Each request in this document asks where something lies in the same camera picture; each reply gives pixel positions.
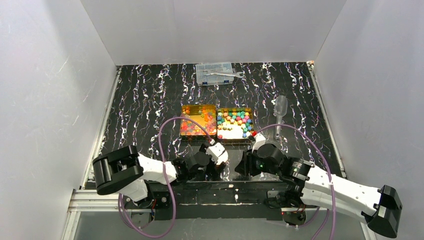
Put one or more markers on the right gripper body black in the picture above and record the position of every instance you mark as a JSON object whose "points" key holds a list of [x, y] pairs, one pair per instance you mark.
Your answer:
{"points": [[249, 159]]}

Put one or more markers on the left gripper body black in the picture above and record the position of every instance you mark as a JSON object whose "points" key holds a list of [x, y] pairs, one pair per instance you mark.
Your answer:
{"points": [[209, 161]]}

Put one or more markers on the tin of multicolour star candies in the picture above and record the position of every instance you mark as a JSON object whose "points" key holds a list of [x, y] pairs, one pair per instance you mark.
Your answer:
{"points": [[234, 125]]}

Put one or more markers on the tin of orange gummy candies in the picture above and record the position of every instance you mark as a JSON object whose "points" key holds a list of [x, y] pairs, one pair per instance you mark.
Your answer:
{"points": [[205, 115]]}

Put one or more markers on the translucent plastic scoop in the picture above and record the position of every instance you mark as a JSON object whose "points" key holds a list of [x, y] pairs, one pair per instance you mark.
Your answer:
{"points": [[280, 110]]}

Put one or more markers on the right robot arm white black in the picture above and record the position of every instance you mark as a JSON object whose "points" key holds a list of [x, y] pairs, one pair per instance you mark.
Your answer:
{"points": [[309, 185]]}

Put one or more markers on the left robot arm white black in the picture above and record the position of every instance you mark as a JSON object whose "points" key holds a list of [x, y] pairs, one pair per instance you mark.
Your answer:
{"points": [[125, 171]]}

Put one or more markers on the silver wrench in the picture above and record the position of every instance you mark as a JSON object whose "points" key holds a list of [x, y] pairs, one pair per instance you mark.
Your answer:
{"points": [[230, 74]]}

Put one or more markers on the clear plastic parts box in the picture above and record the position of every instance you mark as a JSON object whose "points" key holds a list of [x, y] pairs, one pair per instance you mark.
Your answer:
{"points": [[213, 80]]}

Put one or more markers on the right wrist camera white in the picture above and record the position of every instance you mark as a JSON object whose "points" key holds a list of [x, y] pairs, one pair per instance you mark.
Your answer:
{"points": [[258, 140]]}

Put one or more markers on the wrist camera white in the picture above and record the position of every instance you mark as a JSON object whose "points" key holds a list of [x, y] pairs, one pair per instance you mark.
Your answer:
{"points": [[217, 152], [258, 140]]}

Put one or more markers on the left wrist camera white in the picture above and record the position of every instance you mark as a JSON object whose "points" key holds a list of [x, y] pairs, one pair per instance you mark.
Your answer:
{"points": [[217, 152]]}

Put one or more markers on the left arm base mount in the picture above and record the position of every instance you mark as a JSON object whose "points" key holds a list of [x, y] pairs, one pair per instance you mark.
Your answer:
{"points": [[154, 200]]}

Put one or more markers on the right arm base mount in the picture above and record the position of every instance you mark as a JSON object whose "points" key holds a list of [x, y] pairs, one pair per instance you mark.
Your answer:
{"points": [[297, 216]]}

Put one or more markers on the aluminium frame rail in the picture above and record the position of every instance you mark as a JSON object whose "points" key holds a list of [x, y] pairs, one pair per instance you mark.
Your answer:
{"points": [[90, 201]]}

